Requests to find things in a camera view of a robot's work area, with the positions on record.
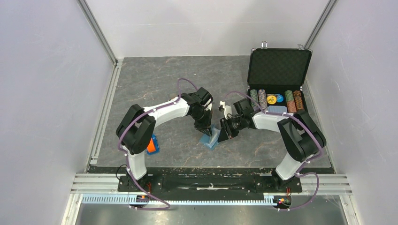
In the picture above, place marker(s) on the left aluminium frame post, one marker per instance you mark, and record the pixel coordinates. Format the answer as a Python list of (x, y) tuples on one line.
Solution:
[(97, 30)]

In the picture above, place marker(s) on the aluminium frame post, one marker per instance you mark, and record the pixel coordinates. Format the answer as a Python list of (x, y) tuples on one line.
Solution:
[(97, 30), (320, 23)]

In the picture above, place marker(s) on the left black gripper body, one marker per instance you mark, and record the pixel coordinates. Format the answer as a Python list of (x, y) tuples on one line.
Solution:
[(201, 114)]

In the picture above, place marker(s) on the black poker chip case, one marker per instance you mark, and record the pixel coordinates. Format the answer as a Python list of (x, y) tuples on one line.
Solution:
[(278, 70)]

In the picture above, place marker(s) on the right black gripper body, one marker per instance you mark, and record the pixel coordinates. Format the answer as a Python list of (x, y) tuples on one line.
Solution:
[(239, 120)]

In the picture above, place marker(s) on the white slotted cable duct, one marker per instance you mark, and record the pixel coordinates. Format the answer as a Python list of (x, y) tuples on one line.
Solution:
[(131, 199)]

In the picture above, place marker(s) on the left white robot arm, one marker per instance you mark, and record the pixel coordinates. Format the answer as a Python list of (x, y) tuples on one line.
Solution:
[(136, 128)]

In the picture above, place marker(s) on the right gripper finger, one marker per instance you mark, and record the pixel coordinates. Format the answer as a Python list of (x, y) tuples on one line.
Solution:
[(224, 134), (233, 124)]

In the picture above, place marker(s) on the right aluminium frame post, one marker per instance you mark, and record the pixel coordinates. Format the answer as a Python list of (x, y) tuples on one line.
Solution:
[(320, 23)]

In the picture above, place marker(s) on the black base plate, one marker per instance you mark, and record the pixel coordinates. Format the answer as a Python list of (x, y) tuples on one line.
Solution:
[(224, 183)]

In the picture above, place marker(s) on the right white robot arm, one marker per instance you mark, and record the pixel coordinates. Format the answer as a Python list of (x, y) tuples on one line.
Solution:
[(301, 136)]

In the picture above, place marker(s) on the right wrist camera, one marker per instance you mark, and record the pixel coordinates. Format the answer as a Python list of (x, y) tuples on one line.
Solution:
[(225, 109)]

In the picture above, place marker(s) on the blue card holder wallet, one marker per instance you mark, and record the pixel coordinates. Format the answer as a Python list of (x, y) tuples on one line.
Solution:
[(211, 141)]

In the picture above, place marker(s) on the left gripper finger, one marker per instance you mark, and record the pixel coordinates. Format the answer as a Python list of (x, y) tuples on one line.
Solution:
[(209, 123), (201, 125)]

